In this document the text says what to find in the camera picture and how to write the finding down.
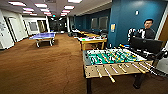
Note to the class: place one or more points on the green bowl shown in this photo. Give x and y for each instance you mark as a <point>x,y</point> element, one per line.
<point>81,38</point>

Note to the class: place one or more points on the long wooden table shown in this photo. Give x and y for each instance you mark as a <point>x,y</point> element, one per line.
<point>88,33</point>

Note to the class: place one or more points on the small white table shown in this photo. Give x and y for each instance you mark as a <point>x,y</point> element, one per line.
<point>74,32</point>

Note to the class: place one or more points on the red bowl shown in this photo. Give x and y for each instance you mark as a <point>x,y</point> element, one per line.
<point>101,37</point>

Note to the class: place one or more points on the dark framed window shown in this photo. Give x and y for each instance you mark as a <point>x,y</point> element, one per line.
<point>94,22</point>
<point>103,22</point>

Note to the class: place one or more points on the green foosball table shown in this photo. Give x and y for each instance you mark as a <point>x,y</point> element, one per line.
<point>110,58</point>

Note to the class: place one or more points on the ceiling light panel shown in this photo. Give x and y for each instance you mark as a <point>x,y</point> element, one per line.
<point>28,9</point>
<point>65,11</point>
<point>75,1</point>
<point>40,5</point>
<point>69,7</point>
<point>43,10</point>
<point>16,3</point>

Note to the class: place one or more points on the blue ping pong table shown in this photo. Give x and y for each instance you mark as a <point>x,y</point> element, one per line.
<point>43,36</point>

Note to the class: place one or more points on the dark hallway door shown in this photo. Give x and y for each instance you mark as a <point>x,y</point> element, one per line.
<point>41,26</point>

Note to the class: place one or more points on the black monitor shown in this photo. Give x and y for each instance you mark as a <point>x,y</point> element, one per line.
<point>146,45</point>

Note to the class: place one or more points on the white hallway door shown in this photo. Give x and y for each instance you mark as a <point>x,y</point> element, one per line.
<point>14,29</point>
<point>5,35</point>

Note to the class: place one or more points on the black wheeled cart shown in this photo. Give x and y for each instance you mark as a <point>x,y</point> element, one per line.
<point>161,56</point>

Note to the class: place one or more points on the pale yellow wall sign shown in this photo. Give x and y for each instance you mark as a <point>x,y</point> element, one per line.
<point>113,27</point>

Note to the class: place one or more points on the grey wall board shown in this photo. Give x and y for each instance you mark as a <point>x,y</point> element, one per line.
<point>32,26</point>

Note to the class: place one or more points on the small white wall device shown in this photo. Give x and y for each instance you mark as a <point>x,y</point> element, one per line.
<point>136,12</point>

